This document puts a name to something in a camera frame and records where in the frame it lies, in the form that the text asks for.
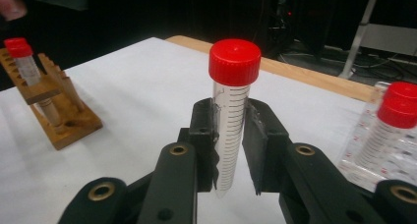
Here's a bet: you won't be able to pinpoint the clear plastic tube rack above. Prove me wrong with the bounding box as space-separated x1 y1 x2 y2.
337 81 417 193

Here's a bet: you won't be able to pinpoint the black equipment rack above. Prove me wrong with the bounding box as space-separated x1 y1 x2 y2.
262 0 328 55

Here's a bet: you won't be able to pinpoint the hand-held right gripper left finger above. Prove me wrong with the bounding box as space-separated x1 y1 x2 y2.
178 97 220 193

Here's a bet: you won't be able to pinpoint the red-capped clear centrifuge tube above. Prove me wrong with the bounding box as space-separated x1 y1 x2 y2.
208 37 263 199
354 96 417 173
3 36 42 87
383 81 417 104

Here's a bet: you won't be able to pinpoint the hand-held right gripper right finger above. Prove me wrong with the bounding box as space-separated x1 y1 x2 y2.
241 98 293 196

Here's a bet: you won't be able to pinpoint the white desk frame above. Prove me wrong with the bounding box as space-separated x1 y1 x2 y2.
338 0 417 81

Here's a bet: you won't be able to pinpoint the wooden test tube rack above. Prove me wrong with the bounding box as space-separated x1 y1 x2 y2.
0 46 103 151

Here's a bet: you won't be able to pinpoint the thin black floor cables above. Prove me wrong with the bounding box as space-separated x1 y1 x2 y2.
350 51 417 84

